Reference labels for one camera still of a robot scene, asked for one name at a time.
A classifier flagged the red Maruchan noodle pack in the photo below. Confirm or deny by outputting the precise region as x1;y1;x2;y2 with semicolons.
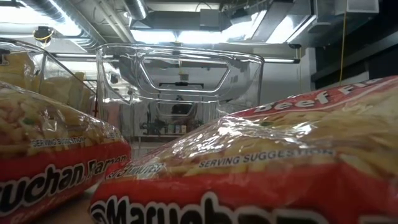
0;80;132;224
89;75;398;224

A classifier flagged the clear plastic bin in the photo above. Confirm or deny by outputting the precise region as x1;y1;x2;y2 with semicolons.
0;37;98;118
95;42;265;139

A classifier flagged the white tube light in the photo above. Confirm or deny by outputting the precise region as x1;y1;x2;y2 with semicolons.
263;57;302;65

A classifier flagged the black ceiling-hung device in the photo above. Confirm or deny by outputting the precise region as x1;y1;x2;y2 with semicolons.
32;26;55;43

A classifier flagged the rectangular silver ventilation duct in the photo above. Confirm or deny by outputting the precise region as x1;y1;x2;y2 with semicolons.
223;0;380;47

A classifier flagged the round silver ventilation duct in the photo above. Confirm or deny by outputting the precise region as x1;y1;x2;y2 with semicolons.
18;0;108;52

